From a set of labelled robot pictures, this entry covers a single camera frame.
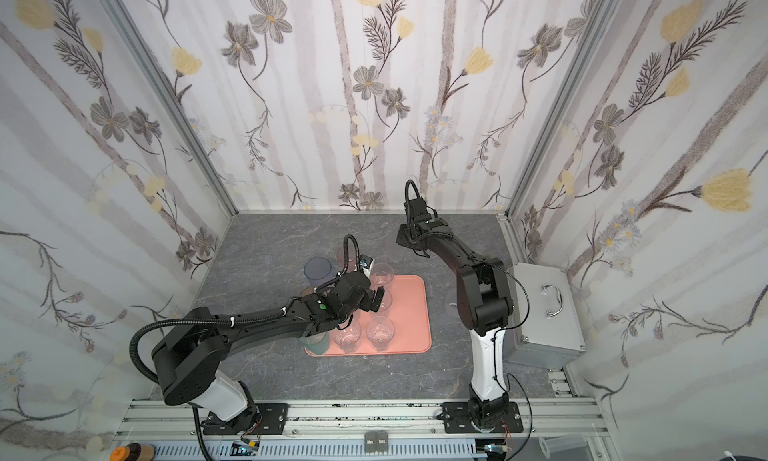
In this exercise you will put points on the tall blue plastic cup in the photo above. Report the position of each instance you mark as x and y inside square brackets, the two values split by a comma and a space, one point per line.
[318, 270]

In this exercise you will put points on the small pink glass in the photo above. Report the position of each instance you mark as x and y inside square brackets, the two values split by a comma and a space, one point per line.
[346, 259]

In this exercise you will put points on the pink plastic tray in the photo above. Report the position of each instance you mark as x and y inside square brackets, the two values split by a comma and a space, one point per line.
[410, 315]

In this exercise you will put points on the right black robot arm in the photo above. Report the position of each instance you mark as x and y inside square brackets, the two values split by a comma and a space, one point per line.
[485, 304]

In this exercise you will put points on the grey metal case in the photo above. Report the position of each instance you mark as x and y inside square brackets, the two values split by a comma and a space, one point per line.
[547, 332]

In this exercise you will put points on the frosted dotted clear cup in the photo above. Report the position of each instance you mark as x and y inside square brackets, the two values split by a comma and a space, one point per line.
[386, 304]

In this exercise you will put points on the tall teal plastic cup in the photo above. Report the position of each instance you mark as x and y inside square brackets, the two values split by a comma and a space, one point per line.
[316, 345]

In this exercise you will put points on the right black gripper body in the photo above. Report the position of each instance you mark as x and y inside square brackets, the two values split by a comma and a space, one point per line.
[417, 238]

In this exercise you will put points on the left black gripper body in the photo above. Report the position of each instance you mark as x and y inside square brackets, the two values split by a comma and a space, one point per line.
[365, 296]

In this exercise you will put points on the aluminium mounting rail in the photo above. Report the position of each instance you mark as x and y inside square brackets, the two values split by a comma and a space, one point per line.
[373, 430]

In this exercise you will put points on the clear plastic beaker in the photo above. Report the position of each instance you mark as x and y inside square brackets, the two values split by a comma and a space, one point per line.
[557, 445]

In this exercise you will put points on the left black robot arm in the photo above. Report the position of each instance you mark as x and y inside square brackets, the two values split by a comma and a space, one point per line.
[183, 355]

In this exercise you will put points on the clear faceted glass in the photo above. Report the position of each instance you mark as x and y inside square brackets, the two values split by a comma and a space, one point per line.
[348, 339]

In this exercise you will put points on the orange black bottle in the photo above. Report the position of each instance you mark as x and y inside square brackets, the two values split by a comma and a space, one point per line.
[133, 452]

